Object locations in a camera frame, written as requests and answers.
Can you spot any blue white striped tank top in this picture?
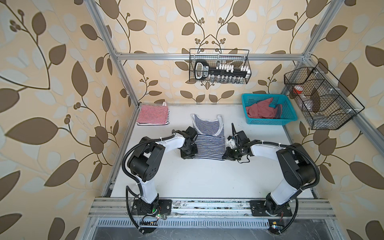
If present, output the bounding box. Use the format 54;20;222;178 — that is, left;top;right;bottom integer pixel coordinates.
191;114;226;161

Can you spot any maroon garment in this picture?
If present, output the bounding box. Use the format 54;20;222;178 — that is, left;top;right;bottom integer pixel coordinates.
246;98;283;119

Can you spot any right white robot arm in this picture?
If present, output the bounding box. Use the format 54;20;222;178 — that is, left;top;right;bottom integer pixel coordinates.
223;140;320;216

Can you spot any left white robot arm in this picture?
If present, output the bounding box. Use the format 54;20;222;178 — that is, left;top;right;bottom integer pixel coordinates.
122;127;198;216

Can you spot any red white striped folded top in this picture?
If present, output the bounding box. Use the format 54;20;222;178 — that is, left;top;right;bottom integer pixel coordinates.
136;105;169;126

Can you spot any teal plastic basket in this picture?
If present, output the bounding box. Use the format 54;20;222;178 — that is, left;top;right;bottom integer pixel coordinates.
242;94;298;126

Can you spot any black socket tool set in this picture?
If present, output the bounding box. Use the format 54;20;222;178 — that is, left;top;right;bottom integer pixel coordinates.
192;60;252;84

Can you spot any red capped clear bottle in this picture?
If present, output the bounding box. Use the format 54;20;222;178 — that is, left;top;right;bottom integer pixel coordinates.
293;85;313;111

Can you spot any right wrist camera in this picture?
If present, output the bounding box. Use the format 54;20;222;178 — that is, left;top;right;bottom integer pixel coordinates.
226;135;239;149

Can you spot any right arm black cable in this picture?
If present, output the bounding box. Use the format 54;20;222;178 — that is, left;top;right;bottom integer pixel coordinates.
230;122;321;235

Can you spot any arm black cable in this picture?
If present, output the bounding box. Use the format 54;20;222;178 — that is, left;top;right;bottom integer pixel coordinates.
121;128;181;235
230;122;321;235

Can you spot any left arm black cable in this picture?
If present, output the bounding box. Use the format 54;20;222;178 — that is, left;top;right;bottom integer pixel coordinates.
121;128;181;235

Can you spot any black wire basket back wall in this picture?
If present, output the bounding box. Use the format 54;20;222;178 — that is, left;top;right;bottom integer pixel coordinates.
189;48;252;85

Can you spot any black wire basket wall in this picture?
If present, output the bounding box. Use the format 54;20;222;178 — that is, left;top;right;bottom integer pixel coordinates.
189;48;252;85
284;62;365;131

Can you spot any black wire basket right wall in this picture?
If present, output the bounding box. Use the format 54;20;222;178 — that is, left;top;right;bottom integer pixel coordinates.
284;62;365;131

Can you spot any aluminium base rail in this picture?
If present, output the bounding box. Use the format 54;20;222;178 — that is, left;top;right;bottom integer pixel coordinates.
88;198;336;229

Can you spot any aluminium frame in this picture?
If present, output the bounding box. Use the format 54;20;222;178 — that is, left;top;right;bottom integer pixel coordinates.
83;0;384;157

